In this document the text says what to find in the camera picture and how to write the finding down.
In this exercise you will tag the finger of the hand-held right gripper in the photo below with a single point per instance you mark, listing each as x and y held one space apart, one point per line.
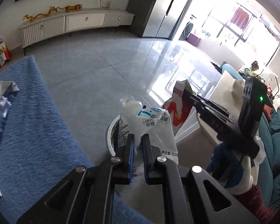
212 121
200 100

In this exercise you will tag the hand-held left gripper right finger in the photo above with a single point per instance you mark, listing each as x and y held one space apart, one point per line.
144 158

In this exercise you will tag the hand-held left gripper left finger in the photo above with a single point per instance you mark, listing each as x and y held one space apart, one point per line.
131 158

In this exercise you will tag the white trash bin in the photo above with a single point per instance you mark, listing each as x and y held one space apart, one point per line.
110 135

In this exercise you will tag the white printed plastic packet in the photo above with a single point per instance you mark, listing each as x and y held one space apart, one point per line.
151 126

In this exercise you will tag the red and white paper bag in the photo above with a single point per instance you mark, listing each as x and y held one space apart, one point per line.
177 112

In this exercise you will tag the white table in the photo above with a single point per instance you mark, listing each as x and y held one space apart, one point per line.
224 88

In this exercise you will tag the light blue chair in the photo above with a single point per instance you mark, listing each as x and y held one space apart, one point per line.
231 72

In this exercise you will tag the teal sofa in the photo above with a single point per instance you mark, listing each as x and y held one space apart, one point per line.
275 149

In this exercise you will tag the purple box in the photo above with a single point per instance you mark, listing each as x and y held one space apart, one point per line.
194 39

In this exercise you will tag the washing machine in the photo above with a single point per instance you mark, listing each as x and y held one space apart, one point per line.
189 29

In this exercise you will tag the hanging maroon garment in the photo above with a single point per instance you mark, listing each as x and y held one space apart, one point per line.
239 18

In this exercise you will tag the blue table cloth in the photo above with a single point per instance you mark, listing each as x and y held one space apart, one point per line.
37 133

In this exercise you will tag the silver refrigerator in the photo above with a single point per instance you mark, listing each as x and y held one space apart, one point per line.
154 9

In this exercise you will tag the crumpled blue white wrapper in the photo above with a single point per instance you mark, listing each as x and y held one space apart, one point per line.
0 119

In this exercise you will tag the white television cabinet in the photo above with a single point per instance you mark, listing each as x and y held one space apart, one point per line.
84 21

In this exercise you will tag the torn white wrapper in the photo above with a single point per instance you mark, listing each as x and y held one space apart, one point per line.
8 88

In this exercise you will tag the golden tiger ornament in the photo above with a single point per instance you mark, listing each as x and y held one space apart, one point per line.
73 7

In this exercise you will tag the red shopping bag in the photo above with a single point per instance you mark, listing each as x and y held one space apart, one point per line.
1 53

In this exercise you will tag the golden dragon ornament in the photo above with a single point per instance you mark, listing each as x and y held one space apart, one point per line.
44 14

